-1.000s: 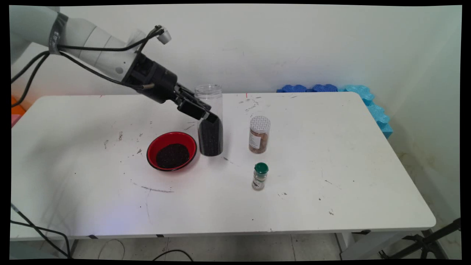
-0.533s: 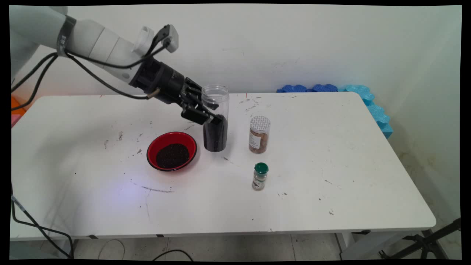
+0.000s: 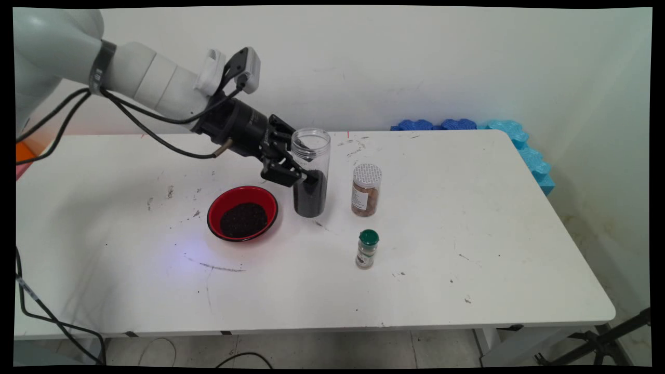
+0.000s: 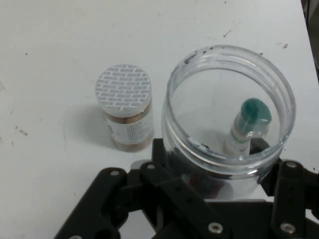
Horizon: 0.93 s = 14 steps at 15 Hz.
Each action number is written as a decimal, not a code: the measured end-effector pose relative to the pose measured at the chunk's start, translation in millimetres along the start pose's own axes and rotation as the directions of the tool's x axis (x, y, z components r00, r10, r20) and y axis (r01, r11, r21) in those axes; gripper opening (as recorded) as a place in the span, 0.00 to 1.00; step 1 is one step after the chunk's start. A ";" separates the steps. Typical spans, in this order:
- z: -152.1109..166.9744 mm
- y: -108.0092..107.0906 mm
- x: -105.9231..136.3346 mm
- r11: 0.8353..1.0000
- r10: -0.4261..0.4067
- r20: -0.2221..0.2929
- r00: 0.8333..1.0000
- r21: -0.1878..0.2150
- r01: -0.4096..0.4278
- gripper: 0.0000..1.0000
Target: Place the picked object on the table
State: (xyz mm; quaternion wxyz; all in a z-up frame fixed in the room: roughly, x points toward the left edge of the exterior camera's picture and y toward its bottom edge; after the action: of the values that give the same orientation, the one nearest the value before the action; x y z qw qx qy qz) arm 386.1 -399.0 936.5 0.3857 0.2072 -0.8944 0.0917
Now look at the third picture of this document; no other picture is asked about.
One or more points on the light blue foam tile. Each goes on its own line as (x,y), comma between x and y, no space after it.
(532,158)

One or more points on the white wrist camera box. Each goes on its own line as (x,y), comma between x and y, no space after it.
(249,67)

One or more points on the clear plastic jar black seeds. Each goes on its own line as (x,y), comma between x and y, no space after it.
(311,197)

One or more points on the red bowl black rim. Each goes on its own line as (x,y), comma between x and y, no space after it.
(244,195)

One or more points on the white table leg frame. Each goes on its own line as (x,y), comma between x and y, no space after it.
(519,345)

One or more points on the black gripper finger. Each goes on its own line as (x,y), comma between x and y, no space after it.
(283,171)
(283,132)

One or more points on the black tripod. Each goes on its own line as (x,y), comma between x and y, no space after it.
(602,340)

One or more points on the black seeds heap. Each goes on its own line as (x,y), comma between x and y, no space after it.
(243,221)

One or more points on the dark blue foam tile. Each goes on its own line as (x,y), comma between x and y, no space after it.
(459,124)
(415,125)

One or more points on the small spice bottle green cap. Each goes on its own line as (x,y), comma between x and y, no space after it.
(367,249)

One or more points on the nut jar white lid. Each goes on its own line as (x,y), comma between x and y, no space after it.
(366,192)

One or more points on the white table leg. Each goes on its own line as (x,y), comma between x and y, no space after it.
(88,350)

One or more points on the pink block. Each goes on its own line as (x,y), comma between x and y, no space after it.
(21,170)

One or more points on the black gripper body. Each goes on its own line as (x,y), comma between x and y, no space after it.
(239,127)

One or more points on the orange box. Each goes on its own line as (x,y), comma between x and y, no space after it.
(23,153)

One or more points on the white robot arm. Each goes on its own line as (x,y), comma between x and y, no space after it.
(150,78)

